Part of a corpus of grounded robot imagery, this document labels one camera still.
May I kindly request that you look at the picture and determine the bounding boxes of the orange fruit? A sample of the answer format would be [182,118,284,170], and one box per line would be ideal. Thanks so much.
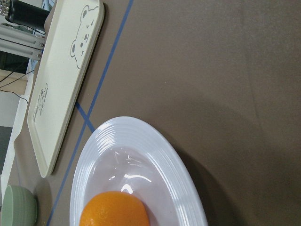
[79,191,150,226]

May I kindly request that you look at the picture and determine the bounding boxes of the cream bear print tray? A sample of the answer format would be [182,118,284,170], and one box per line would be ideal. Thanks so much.
[27,0,105,178]

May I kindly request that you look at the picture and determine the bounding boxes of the white ribbed plate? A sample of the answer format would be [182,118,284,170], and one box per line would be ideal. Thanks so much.
[70,116,207,226]

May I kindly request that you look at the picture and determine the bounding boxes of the black cylinder object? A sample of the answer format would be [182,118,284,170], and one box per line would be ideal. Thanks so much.
[0,0,50,31]

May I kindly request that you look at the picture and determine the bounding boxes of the pale green bowl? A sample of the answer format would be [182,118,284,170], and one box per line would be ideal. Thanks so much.
[0,185,38,226]

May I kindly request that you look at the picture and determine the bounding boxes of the black cable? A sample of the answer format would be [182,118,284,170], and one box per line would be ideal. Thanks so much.
[0,68,36,104]

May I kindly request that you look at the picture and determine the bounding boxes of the aluminium frame profile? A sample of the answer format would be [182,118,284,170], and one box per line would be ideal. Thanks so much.
[0,24,45,61]

